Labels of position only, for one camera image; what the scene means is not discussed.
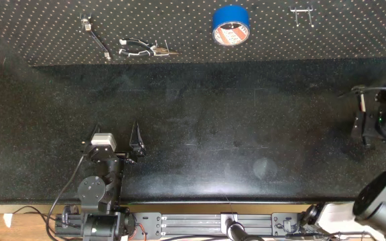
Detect black pegboard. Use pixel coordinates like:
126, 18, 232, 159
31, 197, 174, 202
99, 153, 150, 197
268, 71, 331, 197
0, 0, 386, 67

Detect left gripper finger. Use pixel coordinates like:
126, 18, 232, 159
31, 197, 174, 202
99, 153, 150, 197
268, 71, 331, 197
129, 120, 147, 157
90, 123, 102, 142

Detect black cable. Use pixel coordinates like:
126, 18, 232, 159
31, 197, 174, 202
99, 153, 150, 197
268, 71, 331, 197
44, 155, 85, 241
362, 86, 386, 96

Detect mounting rail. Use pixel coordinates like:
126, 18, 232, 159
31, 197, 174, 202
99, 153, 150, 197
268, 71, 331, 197
54, 210, 334, 241

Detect wrench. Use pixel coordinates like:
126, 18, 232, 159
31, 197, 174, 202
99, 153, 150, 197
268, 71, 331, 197
80, 14, 112, 62

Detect hammer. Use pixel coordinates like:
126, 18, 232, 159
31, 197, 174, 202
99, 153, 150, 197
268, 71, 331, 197
350, 84, 368, 114

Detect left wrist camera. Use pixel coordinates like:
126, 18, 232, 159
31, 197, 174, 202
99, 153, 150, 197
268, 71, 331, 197
90, 133, 118, 152

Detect roll of blue tape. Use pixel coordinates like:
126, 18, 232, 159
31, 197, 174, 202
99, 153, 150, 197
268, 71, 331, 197
211, 4, 251, 47

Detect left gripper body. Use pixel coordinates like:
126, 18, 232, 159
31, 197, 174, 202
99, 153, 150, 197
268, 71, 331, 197
82, 143, 138, 164

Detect black handled pliers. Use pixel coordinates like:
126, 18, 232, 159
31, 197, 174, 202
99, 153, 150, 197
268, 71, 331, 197
118, 37, 181, 58

